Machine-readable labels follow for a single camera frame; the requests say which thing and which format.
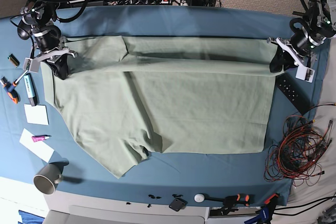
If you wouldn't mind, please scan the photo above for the blue black clamp bottom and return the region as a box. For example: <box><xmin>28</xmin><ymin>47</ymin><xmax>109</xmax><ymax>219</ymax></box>
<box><xmin>244</xmin><ymin>193</ymin><xmax>279</xmax><ymax>224</ymax></box>

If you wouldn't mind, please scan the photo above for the black square plate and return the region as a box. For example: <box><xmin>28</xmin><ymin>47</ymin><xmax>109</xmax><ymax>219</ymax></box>
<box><xmin>169</xmin><ymin>198</ymin><xmax>187</xmax><ymax>212</ymax></box>

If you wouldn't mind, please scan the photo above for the white rectangular paper slip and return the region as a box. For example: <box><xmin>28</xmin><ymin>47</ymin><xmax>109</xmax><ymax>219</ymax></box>
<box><xmin>19</xmin><ymin>129</ymin><xmax>54</xmax><ymax>163</ymax></box>

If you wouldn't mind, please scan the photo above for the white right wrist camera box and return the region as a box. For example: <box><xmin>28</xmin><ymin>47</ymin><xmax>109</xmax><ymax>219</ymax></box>
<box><xmin>23</xmin><ymin>58</ymin><xmax>40</xmax><ymax>73</ymax></box>

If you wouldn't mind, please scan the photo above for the white round puck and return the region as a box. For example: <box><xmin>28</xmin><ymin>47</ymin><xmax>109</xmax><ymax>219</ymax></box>
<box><xmin>194</xmin><ymin>194</ymin><xmax>205</xmax><ymax>203</ymax></box>

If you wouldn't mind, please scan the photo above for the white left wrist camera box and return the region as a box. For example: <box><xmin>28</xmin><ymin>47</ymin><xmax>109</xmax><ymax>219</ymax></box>
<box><xmin>296</xmin><ymin>66</ymin><xmax>315</xmax><ymax>83</ymax></box>

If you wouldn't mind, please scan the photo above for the silver pen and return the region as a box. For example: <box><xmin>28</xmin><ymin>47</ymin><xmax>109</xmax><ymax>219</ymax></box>
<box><xmin>13</xmin><ymin>70</ymin><xmax>28</xmax><ymax>86</ymax></box>

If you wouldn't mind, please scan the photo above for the grey ceramic mug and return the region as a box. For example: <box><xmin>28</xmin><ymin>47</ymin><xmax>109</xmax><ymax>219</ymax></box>
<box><xmin>33</xmin><ymin>159</ymin><xmax>69</xmax><ymax>195</ymax></box>

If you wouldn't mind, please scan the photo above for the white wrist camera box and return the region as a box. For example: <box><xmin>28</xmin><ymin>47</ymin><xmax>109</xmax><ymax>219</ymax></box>
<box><xmin>23</xmin><ymin>58</ymin><xmax>40</xmax><ymax>73</ymax></box>
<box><xmin>296</xmin><ymin>66</ymin><xmax>315</xmax><ymax>83</ymax></box>

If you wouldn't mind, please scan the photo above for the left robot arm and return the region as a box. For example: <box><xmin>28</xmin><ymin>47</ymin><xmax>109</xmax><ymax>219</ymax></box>
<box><xmin>268</xmin><ymin>0</ymin><xmax>335</xmax><ymax>73</ymax></box>

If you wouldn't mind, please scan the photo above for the black computer mouse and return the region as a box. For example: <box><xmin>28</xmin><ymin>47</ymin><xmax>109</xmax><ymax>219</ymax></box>
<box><xmin>17</xmin><ymin>23</ymin><xmax>32</xmax><ymax>40</ymax></box>

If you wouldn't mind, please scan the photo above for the small pink glue tube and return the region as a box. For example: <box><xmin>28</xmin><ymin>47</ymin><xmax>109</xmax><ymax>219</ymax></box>
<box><xmin>31</xmin><ymin>135</ymin><xmax>50</xmax><ymax>143</ymax></box>

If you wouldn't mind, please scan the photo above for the orange black bar clamp bottom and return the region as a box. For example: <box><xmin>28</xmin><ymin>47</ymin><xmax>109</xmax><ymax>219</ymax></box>
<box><xmin>205</xmin><ymin>194</ymin><xmax>250</xmax><ymax>216</ymax></box>

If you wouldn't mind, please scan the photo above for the sage green T-shirt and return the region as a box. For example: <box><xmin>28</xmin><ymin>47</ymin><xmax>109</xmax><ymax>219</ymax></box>
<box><xmin>41</xmin><ymin>36</ymin><xmax>277</xmax><ymax>178</ymax></box>

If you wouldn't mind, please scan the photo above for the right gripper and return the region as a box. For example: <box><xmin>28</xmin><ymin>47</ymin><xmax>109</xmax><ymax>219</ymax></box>
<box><xmin>33</xmin><ymin>31</ymin><xmax>78</xmax><ymax>80</ymax></box>

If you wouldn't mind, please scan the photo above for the light blue highlighter marker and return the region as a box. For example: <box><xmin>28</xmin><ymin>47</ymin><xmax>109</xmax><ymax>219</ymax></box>
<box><xmin>24</xmin><ymin>74</ymin><xmax>38</xmax><ymax>106</ymax></box>

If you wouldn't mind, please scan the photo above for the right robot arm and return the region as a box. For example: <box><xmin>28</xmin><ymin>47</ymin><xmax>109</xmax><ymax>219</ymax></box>
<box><xmin>16</xmin><ymin>0</ymin><xmax>83</xmax><ymax>80</ymax></box>

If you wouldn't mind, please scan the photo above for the white square paper note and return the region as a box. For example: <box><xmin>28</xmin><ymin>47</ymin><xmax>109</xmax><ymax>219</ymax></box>
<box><xmin>24</xmin><ymin>104</ymin><xmax>49</xmax><ymax>125</ymax></box>

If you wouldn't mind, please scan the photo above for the black remote control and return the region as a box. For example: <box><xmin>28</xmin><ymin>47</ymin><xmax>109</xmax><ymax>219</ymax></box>
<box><xmin>276</xmin><ymin>73</ymin><xmax>311</xmax><ymax>115</ymax></box>

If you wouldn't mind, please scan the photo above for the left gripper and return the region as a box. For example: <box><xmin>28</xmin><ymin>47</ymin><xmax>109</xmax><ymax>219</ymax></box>
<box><xmin>267</xmin><ymin>31</ymin><xmax>319</xmax><ymax>73</ymax></box>

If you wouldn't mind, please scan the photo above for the red black wire bundle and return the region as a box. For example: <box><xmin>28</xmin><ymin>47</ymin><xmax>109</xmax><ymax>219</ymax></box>
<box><xmin>263</xmin><ymin>102</ymin><xmax>336</xmax><ymax>188</ymax></box>

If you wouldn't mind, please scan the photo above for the blue orange screwdriver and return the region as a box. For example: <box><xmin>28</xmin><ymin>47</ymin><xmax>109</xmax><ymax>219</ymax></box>
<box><xmin>1</xmin><ymin>77</ymin><xmax>19</xmax><ymax>104</ymax></box>

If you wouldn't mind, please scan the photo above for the blue table cloth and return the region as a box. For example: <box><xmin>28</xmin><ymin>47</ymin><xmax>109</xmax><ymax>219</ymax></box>
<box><xmin>0</xmin><ymin>5</ymin><xmax>333</xmax><ymax>207</ymax></box>

